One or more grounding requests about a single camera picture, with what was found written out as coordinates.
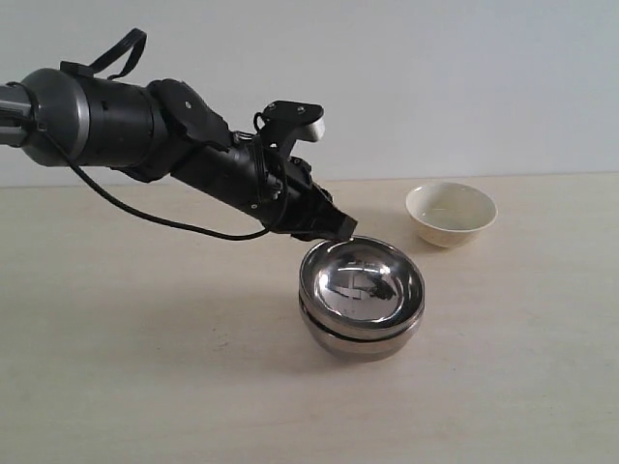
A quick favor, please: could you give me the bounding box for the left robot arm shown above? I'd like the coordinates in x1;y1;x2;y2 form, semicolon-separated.
1;69;357;242

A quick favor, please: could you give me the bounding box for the smooth steel bowl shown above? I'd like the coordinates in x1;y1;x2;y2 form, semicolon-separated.
299;301;425;363

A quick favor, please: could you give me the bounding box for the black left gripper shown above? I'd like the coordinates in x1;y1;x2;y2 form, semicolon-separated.
171;136;357;240

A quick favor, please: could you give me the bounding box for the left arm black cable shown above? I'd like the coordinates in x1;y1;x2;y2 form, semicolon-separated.
28;27;291;242

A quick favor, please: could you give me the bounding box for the ribbed steel bowl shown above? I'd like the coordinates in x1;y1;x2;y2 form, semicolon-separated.
299;236;426;341

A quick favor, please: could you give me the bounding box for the white ceramic bowl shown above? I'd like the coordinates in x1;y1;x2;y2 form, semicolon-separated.
405;181;499;248

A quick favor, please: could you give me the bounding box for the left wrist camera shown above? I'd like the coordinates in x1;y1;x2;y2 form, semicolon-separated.
258;101;325;159

